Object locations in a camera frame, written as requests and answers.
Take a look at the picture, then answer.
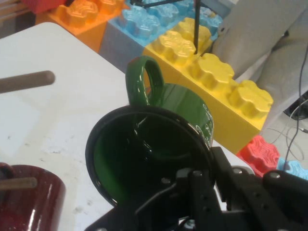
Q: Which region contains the small red toy brick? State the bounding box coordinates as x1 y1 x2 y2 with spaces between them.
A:
237 135 281 178

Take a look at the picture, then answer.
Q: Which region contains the green mug with white print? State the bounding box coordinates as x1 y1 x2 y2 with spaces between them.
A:
85 55 216 209

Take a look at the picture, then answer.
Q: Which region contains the big red toy brick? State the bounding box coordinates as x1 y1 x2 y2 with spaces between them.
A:
23 0 70 14

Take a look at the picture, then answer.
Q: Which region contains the red mug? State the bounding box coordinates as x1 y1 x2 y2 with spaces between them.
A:
0 162 67 231

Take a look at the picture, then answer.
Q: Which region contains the wooden mug tree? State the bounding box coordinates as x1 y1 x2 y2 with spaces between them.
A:
0 70 55 191

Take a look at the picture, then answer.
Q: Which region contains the flat black device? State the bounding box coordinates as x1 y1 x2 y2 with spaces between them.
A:
283 90 308 119

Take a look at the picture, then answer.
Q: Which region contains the orange toy brick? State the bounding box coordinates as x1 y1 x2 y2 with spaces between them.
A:
36 0 127 53

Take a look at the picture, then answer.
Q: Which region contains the yellow toy brick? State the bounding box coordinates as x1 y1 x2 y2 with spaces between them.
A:
142 17 274 154

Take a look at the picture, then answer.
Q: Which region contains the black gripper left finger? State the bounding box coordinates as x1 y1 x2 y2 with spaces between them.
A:
84 168 226 231

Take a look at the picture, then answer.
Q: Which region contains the light grey fabric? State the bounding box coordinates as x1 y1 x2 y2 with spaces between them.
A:
211 0 308 82

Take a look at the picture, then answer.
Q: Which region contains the thin grey cable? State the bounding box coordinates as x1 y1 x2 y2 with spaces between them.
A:
274 43 308 167

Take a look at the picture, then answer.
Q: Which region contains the blue toy brick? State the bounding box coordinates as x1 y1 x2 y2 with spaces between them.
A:
276 157 308 180
121 0 223 47

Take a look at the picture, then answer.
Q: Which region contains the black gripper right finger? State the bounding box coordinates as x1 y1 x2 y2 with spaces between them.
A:
211 146 308 231

